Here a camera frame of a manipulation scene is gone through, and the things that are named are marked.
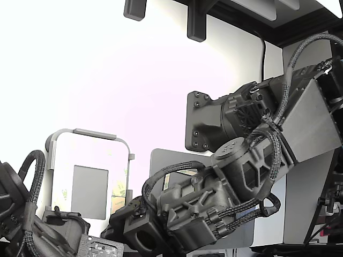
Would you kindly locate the narrow light gray panel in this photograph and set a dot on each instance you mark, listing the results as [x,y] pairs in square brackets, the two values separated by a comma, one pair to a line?
[289,3]

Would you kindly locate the dark arm base mount plate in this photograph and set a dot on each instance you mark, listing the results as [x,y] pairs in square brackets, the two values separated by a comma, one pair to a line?
[198,120]

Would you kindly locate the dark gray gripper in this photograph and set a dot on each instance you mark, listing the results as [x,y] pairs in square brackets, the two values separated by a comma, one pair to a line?
[132,223]

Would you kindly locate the dark idle robot wrist assembly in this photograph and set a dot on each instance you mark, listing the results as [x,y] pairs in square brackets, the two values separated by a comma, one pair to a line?
[13,192]

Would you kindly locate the black frame beam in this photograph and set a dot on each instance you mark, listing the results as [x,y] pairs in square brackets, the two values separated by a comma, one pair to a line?
[308,24]

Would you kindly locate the perforated black circuit board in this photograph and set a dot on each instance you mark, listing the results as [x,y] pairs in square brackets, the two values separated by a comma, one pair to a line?
[99,247]

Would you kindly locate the wide light gray panel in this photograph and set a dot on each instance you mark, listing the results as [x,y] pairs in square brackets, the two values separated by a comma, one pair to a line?
[257,9]

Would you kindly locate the white panel with gray window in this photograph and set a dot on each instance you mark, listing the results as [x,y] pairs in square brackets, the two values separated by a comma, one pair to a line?
[89,192]

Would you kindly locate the gray metal plate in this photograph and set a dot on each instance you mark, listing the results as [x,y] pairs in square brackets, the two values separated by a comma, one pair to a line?
[158,166]

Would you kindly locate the short dark bracket block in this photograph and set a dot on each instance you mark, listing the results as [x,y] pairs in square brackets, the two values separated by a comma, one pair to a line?
[135,10]

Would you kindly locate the dark gray six-joint robot arm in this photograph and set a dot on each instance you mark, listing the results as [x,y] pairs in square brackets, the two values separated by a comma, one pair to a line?
[308,128]

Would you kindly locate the gray plastic jig fixture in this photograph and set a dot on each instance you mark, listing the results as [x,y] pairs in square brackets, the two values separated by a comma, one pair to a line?
[93,134]

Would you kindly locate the long dark bracket block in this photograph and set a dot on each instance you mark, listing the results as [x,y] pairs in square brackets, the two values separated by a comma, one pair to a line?
[197,24]

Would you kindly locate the tall light gray box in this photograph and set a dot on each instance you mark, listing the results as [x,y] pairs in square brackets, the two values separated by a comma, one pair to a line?
[300,214]

